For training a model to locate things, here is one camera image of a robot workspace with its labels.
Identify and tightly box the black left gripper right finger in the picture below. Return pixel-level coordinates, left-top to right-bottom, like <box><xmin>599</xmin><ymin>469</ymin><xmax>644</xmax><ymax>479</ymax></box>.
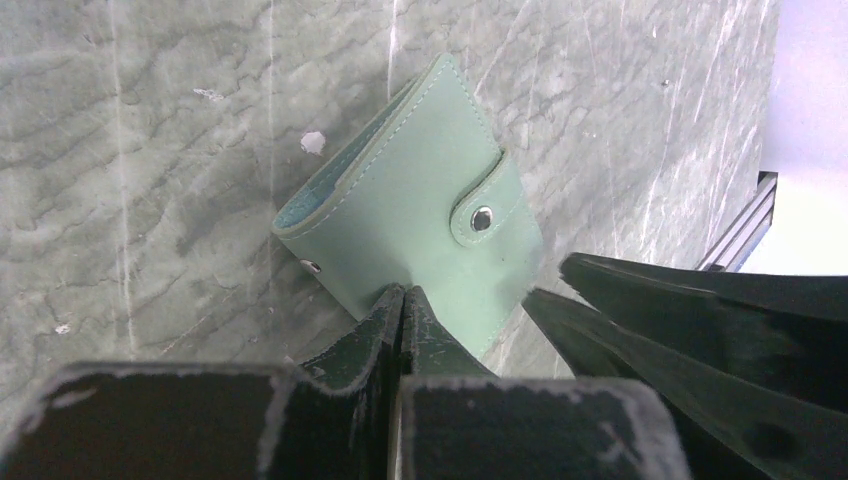
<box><xmin>390</xmin><ymin>287</ymin><xmax>691</xmax><ymax>479</ymax></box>

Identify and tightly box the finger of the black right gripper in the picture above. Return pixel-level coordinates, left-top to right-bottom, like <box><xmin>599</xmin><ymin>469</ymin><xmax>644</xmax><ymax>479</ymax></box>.
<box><xmin>560</xmin><ymin>253</ymin><xmax>847</xmax><ymax>411</ymax></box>
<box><xmin>523</xmin><ymin>289</ymin><xmax>847</xmax><ymax>479</ymax></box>

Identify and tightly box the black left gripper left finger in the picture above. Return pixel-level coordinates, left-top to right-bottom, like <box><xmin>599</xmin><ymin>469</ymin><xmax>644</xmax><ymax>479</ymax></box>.
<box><xmin>1</xmin><ymin>285</ymin><xmax>405</xmax><ymax>479</ymax></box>

